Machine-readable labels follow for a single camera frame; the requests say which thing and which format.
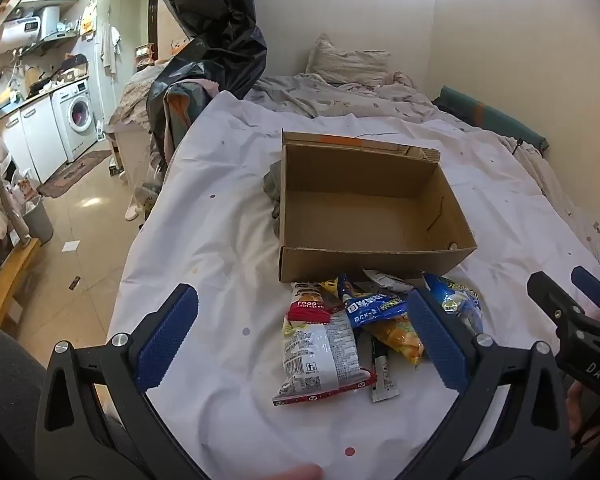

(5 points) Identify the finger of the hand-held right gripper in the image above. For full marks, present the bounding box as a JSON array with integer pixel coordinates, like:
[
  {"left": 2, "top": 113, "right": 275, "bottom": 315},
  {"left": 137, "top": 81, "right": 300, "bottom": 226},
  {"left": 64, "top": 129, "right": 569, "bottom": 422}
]
[
  {"left": 570, "top": 266, "right": 600, "bottom": 311},
  {"left": 526, "top": 271, "right": 588, "bottom": 342}
]

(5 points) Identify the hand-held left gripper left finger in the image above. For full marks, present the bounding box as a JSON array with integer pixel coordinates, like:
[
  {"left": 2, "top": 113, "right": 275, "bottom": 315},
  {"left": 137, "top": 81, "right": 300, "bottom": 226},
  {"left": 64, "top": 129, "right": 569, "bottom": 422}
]
[{"left": 34, "top": 282, "right": 206, "bottom": 480}]

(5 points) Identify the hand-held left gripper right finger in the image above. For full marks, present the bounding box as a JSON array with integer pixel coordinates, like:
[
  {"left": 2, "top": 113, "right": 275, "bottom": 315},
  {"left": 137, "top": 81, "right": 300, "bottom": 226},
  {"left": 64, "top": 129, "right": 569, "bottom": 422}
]
[{"left": 406, "top": 287, "right": 573, "bottom": 480}]

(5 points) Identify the orange yellow snack packet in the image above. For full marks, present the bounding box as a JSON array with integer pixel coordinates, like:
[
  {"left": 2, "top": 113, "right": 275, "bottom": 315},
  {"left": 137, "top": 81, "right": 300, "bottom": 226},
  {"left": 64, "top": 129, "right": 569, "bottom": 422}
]
[{"left": 360, "top": 317, "right": 425, "bottom": 367}]

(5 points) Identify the blue yellow silver snack packet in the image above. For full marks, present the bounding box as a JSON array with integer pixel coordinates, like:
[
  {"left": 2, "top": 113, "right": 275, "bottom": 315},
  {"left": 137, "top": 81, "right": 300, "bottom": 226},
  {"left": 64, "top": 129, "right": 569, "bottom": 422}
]
[{"left": 422, "top": 272, "right": 483, "bottom": 336}]

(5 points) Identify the large red white snack packet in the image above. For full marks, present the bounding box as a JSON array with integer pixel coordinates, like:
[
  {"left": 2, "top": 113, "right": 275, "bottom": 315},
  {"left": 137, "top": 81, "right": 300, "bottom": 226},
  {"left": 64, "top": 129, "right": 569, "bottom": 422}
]
[{"left": 271, "top": 282, "right": 378, "bottom": 407}]

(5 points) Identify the brown cardboard box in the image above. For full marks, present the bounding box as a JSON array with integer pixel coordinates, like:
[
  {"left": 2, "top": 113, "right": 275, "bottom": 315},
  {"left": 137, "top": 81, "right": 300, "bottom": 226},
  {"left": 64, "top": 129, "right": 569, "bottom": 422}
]
[{"left": 278, "top": 131, "right": 478, "bottom": 283}]

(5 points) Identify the person's right hand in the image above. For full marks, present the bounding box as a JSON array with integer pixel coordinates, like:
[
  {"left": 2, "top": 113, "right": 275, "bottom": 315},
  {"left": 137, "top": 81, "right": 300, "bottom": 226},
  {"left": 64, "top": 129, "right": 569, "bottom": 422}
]
[{"left": 566, "top": 382, "right": 598, "bottom": 442}]

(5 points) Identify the white bed sheet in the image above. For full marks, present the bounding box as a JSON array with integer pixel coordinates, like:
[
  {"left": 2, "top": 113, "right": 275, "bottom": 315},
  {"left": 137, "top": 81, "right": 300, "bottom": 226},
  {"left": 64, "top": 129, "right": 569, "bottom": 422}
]
[{"left": 105, "top": 90, "right": 600, "bottom": 480}]

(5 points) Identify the wooden chair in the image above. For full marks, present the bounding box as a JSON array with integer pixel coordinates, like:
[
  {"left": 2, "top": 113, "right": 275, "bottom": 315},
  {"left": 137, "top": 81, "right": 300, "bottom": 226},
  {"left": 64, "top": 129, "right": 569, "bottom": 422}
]
[{"left": 0, "top": 230, "right": 42, "bottom": 332}]

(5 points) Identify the grey trash bin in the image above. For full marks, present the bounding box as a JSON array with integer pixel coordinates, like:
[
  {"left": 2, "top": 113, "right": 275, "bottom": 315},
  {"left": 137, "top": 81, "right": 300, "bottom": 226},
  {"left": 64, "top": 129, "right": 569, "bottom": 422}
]
[{"left": 20, "top": 194, "right": 55, "bottom": 246}]

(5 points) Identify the grey crumpled cloth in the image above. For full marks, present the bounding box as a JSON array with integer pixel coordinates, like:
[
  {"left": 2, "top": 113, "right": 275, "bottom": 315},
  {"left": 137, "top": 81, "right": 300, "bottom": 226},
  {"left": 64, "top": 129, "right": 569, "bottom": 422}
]
[{"left": 262, "top": 160, "right": 287, "bottom": 241}]

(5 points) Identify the green cushion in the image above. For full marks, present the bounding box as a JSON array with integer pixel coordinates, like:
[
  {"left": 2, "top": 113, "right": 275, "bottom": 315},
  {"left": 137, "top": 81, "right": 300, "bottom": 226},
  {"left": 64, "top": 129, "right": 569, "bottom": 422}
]
[{"left": 432, "top": 85, "right": 551, "bottom": 153}]

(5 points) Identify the patterned floor rug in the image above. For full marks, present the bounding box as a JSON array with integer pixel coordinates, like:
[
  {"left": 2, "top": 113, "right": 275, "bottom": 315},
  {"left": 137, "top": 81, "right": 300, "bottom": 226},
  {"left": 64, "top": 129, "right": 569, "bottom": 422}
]
[{"left": 36, "top": 149, "right": 112, "bottom": 199}]

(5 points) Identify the clothing pile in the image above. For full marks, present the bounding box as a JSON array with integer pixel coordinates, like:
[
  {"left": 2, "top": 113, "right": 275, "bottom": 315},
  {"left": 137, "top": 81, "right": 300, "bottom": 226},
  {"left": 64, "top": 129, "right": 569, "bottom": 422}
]
[{"left": 161, "top": 77, "right": 222, "bottom": 161}]

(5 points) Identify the white washing machine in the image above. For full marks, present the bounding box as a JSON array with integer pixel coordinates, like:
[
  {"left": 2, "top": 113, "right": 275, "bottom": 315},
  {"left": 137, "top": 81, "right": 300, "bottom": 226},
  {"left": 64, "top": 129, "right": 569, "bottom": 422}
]
[{"left": 51, "top": 77, "right": 99, "bottom": 162}]

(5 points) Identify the white floor cabinet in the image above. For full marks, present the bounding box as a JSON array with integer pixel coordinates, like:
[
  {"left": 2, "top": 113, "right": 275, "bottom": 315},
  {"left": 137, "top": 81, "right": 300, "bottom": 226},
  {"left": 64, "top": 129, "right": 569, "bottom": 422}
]
[{"left": 0, "top": 95, "right": 69, "bottom": 184}]

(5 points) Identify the pale floral blanket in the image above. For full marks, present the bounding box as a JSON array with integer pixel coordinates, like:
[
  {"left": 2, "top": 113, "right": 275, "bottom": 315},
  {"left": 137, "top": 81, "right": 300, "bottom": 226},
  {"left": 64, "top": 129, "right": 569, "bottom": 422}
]
[{"left": 244, "top": 72, "right": 437, "bottom": 121}]

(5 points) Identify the white hanging towel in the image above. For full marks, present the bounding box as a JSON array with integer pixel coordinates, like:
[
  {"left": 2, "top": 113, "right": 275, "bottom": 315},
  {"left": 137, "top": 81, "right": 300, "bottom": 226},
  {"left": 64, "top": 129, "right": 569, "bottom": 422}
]
[{"left": 100, "top": 24, "right": 122, "bottom": 79}]

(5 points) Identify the floral pillow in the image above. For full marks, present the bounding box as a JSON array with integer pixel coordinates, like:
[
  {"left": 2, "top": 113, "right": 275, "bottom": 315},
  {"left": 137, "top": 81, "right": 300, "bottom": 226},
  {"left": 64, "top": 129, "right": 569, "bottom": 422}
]
[{"left": 305, "top": 34, "right": 392, "bottom": 86}]

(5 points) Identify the black plastic bag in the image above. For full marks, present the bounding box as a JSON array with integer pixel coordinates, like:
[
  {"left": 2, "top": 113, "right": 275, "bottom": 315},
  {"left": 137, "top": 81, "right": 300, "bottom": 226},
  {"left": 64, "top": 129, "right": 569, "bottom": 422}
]
[{"left": 147, "top": 0, "right": 269, "bottom": 171}]

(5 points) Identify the white water heater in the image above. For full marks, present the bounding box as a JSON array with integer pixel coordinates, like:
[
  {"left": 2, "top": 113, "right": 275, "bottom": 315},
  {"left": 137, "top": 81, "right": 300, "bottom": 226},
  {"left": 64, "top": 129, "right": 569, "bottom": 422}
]
[{"left": 0, "top": 6, "right": 62, "bottom": 47}]

